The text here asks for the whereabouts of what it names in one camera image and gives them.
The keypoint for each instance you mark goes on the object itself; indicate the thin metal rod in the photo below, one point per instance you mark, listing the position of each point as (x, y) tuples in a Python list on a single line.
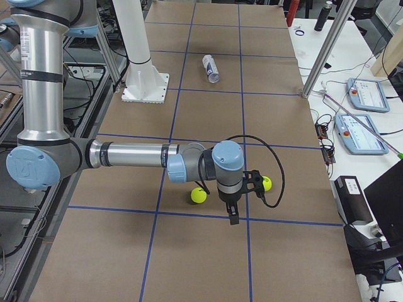
[(375, 134)]

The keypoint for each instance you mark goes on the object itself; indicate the upper teach pendant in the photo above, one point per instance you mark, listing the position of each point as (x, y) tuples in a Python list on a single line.
[(367, 95)]

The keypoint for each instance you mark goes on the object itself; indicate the black box with label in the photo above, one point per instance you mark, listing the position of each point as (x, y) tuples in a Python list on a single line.
[(351, 202)]

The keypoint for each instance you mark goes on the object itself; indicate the clear tennis ball can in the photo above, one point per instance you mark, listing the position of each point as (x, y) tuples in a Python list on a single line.
[(211, 69)]

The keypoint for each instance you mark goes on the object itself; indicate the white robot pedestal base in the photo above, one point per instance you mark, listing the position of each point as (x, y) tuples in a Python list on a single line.
[(143, 82)]

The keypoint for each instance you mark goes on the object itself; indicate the teach pendant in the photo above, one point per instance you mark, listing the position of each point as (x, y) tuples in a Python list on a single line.
[(367, 95), (356, 138)]

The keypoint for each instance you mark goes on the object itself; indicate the aluminium frame post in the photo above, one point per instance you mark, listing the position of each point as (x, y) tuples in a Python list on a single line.
[(329, 43)]

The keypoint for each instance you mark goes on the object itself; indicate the lower teach pendant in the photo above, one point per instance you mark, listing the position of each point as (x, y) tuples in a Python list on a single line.
[(356, 138)]

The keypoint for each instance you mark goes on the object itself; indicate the black water bottle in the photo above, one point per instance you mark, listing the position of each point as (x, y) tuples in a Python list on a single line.
[(323, 16)]

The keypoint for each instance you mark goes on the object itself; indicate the orange circuit board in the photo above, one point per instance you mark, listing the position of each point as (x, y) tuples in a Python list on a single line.
[(321, 130)]

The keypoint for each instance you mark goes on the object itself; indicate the yellow tennis ball with logo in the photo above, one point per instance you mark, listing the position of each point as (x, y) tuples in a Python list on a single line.
[(267, 183)]

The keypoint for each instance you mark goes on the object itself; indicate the black monitor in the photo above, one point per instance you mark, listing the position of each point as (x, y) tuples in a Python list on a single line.
[(384, 196)]

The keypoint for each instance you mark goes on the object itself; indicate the yellow tennis ball plain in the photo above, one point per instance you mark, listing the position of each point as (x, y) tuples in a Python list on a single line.
[(198, 195)]

